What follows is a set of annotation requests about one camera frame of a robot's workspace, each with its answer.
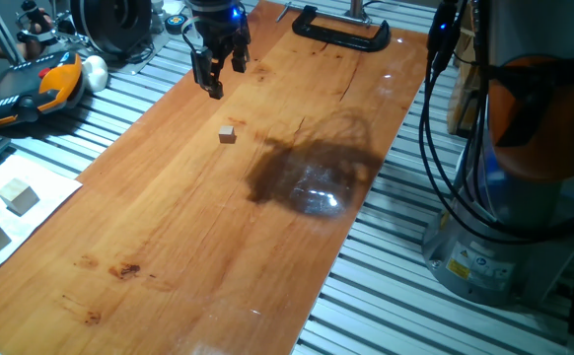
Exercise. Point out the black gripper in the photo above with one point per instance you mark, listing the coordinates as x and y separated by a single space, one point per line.
218 22

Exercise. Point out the small wooden block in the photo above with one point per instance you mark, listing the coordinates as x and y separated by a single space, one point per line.
227 134

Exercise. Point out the black handheld device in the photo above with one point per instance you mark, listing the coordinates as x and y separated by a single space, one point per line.
33 12

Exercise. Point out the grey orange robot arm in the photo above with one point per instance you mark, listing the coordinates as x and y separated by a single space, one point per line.
528 24

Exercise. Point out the person hand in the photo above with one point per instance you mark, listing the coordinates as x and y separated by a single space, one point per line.
33 47

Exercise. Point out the black filament spool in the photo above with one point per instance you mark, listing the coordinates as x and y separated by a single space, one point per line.
112 22

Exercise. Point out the black C-clamp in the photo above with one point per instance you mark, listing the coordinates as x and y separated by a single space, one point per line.
336 38

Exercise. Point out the white plastic figure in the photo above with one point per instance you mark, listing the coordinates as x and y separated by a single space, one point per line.
95 74

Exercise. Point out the glossy wooden board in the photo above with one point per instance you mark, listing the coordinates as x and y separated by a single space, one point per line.
193 222

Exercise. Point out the black orange teach pendant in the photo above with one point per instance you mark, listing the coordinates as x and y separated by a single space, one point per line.
16 93

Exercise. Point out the white paper sheet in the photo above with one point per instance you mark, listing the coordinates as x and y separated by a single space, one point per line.
45 197

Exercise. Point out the medium wooden cube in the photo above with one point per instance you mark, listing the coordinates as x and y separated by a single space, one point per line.
18 196

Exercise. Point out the frame pole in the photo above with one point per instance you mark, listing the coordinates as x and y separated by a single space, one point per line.
358 10

